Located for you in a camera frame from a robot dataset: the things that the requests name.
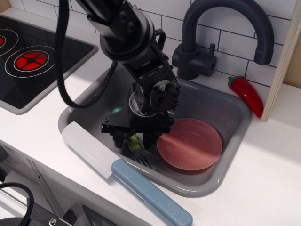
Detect wooden side panel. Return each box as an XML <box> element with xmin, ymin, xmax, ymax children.
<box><xmin>261</xmin><ymin>0</ymin><xmax>301</xmax><ymax>122</ymax></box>

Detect black braided cable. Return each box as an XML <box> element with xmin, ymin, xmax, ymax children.
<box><xmin>54</xmin><ymin>0</ymin><xmax>118</xmax><ymax>109</ymax></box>
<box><xmin>0</xmin><ymin>182</ymin><xmax>35</xmax><ymax>226</ymax></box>

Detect green handled grey spatula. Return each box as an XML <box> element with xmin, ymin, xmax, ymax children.
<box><xmin>125</xmin><ymin>134</ymin><xmax>157</xmax><ymax>170</ymax></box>

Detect pink plate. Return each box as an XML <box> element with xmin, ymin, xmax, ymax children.
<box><xmin>157</xmin><ymin>118</ymin><xmax>222</xmax><ymax>171</ymax></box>

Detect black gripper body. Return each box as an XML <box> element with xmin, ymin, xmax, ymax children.
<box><xmin>101</xmin><ymin>108</ymin><xmax>175</xmax><ymax>137</ymax></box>

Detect toy knife blue handle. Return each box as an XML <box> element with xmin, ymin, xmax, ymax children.
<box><xmin>62</xmin><ymin>121</ymin><xmax>193</xmax><ymax>226</ymax></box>

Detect dark grey faucet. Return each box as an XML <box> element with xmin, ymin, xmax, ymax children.
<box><xmin>172</xmin><ymin>0</ymin><xmax>274</xmax><ymax>80</ymax></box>

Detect red toy chili pepper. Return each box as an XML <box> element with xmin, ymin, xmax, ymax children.
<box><xmin>228</xmin><ymin>76</ymin><xmax>264</xmax><ymax>118</ymax></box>

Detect dark green toy cucumber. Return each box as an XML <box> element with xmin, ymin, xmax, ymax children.
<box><xmin>111</xmin><ymin>105</ymin><xmax>125</xmax><ymax>115</ymax></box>

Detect grey sink basin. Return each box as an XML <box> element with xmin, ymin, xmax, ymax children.
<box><xmin>58</xmin><ymin>65</ymin><xmax>252</xmax><ymax>198</ymax></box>

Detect black braided cable bottom left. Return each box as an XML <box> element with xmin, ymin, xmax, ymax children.
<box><xmin>0</xmin><ymin>182</ymin><xmax>35</xmax><ymax>226</ymax></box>

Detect black toy stovetop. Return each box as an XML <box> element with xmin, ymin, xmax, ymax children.
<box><xmin>0</xmin><ymin>14</ymin><xmax>99</xmax><ymax>115</ymax></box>

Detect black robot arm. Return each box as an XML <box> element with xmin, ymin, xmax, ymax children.
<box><xmin>79</xmin><ymin>0</ymin><xmax>180</xmax><ymax>148</ymax></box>

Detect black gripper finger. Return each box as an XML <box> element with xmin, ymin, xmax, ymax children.
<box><xmin>143</xmin><ymin>132</ymin><xmax>162</xmax><ymax>149</ymax></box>
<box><xmin>110</xmin><ymin>132</ymin><xmax>125</xmax><ymax>148</ymax></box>

